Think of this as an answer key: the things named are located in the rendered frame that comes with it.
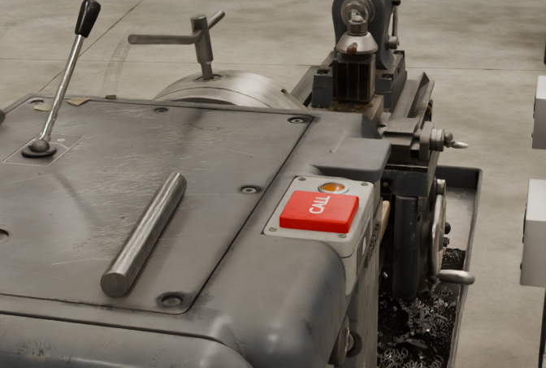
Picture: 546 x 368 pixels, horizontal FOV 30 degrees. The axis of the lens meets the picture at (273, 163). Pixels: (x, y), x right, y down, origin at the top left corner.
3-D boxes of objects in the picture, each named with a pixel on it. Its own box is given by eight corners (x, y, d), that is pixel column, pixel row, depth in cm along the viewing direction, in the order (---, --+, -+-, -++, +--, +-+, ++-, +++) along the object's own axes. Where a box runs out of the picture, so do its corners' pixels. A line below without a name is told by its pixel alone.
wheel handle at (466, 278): (474, 288, 197) (474, 275, 196) (432, 284, 199) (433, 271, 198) (474, 282, 200) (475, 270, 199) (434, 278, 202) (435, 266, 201)
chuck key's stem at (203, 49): (205, 97, 139) (192, 14, 135) (221, 96, 138) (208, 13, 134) (201, 101, 137) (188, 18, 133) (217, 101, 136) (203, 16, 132)
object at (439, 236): (443, 309, 199) (448, 200, 191) (391, 304, 201) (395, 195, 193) (453, 251, 223) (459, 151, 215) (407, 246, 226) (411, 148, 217)
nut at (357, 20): (366, 36, 192) (366, 18, 190) (344, 36, 192) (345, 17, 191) (369, 32, 195) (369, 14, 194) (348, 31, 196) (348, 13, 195)
